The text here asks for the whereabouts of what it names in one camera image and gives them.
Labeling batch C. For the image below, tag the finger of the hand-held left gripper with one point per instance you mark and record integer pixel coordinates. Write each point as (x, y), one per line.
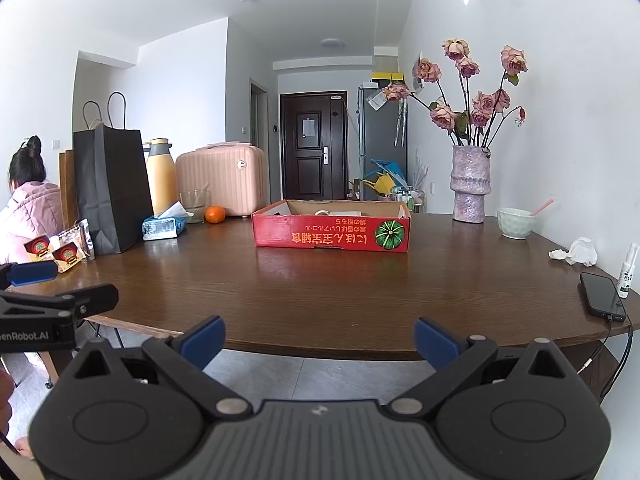
(32, 272)
(75, 300)

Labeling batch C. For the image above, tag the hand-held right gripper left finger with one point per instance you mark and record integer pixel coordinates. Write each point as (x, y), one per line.
(205, 341)

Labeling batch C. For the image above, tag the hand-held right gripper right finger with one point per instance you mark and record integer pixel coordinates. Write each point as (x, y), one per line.
(436, 344)

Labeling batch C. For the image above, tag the red cardboard box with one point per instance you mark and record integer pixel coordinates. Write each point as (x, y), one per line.
(325, 232)

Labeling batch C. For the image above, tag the snack packet with red logo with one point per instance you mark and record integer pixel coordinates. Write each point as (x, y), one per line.
(67, 257)
(37, 248)

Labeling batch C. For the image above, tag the silver foil packet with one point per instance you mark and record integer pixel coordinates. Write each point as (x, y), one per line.
(82, 237)

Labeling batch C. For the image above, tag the brown paper bag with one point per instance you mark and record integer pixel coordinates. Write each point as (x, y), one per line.
(67, 190)

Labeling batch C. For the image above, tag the blue tissue pack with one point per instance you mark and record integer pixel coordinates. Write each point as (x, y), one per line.
(160, 229)

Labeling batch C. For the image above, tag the black paper bag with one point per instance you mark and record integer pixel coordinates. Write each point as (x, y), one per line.
(112, 185)

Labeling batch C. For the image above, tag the orange fruit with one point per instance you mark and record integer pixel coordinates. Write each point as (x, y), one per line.
(215, 215)

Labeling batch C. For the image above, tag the clear glass cup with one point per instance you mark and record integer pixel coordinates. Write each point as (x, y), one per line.
(197, 202)

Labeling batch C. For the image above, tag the pale green bowl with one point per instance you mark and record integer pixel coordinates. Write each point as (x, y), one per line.
(515, 225)

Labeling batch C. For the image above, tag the yellow thermos bottle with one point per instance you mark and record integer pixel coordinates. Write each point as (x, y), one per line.
(161, 180)

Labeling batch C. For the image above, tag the pale purple textured vase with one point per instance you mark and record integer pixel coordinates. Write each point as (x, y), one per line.
(470, 185)

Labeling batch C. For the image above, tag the pink ribbed suitcase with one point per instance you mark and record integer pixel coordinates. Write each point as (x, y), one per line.
(225, 175)

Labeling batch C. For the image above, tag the crumpled white tissue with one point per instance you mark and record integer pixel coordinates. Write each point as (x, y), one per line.
(577, 251)

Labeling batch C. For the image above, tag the black smartphone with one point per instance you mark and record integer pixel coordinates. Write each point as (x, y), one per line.
(600, 295)

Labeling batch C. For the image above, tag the pink spoon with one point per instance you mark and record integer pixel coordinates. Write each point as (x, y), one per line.
(542, 206)

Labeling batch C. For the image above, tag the pale dried grass stems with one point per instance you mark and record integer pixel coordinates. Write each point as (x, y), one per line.
(420, 170)

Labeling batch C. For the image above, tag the white spray bottle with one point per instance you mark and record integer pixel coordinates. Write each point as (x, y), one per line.
(627, 275)

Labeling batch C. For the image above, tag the grey refrigerator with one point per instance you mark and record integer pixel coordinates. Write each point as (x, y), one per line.
(382, 145)

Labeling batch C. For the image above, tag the dark brown door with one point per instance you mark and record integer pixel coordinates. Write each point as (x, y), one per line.
(310, 160)

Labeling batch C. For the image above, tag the clear folded umbrella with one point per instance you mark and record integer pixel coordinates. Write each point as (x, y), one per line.
(400, 125)

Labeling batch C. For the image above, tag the dried pink roses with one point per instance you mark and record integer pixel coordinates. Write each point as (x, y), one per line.
(482, 105)

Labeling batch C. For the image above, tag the paper sheet on refrigerator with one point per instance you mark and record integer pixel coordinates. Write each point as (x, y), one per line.
(377, 100)

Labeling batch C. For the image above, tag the yellow box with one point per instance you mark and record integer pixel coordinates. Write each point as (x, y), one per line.
(389, 77)

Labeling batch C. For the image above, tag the plain cardboard box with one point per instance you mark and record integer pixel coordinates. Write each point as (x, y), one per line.
(386, 59)

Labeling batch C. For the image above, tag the round ceiling lamp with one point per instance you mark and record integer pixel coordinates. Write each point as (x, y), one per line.
(332, 42)

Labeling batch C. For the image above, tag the wall poster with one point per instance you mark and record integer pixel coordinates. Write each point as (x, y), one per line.
(417, 80)

